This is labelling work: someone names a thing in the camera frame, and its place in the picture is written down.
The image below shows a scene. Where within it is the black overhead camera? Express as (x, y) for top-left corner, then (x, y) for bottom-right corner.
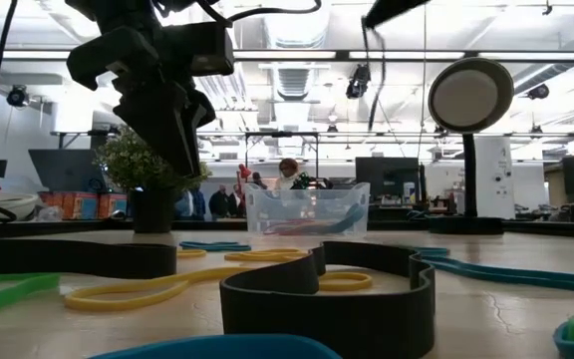
(344, 63), (373, 101)

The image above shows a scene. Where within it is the black desk lamp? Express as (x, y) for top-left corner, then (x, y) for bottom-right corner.
(426, 56), (516, 236)

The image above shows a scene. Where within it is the wide blue rubber band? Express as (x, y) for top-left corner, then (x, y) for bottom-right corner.
(316, 202), (367, 235)

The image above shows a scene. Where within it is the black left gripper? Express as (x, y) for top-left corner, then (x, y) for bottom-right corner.
(66, 0), (217, 179)

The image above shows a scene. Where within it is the potted green plant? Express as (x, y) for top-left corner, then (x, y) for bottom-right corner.
(94, 124), (214, 235)

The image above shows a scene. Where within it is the long blue rubber band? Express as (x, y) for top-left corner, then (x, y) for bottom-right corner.
(411, 245), (574, 296)

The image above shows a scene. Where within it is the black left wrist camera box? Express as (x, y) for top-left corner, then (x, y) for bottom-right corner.
(159, 21), (236, 78)

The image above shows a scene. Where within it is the black table frame rail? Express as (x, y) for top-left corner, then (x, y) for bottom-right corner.
(0, 217), (574, 241)

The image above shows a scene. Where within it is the white column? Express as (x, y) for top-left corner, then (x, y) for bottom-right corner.
(474, 137), (516, 220)

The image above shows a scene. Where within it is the white bowl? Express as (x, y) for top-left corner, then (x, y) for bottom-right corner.
(0, 190), (40, 221)

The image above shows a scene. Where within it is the black overhead frame bar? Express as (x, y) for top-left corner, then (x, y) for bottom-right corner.
(0, 48), (574, 64)

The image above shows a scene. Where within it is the long yellow rubber band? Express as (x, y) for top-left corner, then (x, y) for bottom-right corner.
(63, 265), (375, 314)

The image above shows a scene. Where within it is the orange cardboard box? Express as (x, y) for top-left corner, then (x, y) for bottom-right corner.
(39, 190), (101, 221)
(97, 192), (130, 220)

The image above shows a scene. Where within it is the dark grey monitor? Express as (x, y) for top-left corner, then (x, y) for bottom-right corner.
(27, 148), (109, 194)

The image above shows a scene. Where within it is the wide black rubber band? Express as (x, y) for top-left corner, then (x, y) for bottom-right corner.
(218, 240), (436, 359)
(0, 237), (178, 281)

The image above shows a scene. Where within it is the clear plastic bin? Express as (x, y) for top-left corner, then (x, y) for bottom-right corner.
(244, 181), (372, 238)

